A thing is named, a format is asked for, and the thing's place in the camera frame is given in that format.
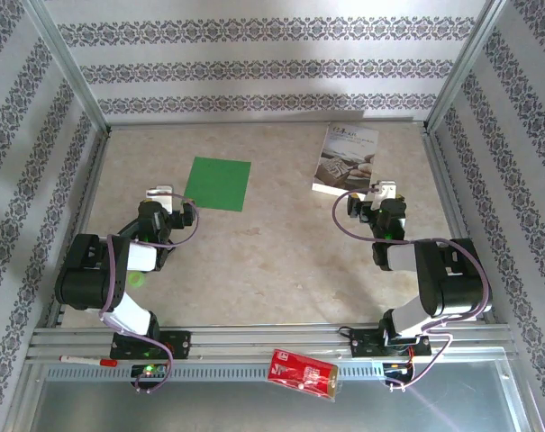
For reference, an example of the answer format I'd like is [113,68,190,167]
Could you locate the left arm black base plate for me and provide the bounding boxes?
[109,329,193,361]

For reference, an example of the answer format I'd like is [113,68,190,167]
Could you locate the aluminium table edge rail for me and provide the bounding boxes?
[105,117,431,132]
[420,125,499,326]
[44,128,114,329]

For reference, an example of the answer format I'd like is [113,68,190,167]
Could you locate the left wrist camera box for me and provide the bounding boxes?
[145,184,175,213]

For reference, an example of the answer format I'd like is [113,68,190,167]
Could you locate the red white marker pen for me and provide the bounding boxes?
[59,354,119,366]

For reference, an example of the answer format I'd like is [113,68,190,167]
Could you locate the aluminium frame post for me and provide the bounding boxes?
[22,0,111,134]
[426,0,511,132]

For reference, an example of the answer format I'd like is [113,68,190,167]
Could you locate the aluminium mounting rail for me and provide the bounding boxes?
[27,326,514,361]

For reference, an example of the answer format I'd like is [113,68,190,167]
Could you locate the white paperback book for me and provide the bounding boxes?
[311,120,380,203]

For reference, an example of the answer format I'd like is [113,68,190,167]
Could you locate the small control board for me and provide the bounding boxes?
[382,358,416,384]
[130,362,169,383]

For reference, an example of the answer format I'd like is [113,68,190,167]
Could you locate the grey slotted cable duct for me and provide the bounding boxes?
[44,363,388,383]

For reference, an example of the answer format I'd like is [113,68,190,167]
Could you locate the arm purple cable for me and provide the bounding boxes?
[98,192,201,395]
[332,188,493,392]

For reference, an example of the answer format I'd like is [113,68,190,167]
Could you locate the green square paper sheet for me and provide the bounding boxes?
[183,156,252,212]

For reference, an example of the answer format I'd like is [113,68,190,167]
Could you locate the red snack packet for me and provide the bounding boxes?
[266,348,341,401]

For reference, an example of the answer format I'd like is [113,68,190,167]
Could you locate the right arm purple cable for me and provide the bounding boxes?
[332,188,493,392]

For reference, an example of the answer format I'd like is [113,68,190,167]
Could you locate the grey metal sheet shelf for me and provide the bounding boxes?
[26,359,532,432]

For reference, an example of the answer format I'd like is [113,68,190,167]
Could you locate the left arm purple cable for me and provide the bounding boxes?
[98,192,201,395]

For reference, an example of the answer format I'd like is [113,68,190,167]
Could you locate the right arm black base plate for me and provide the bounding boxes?
[349,328,431,360]

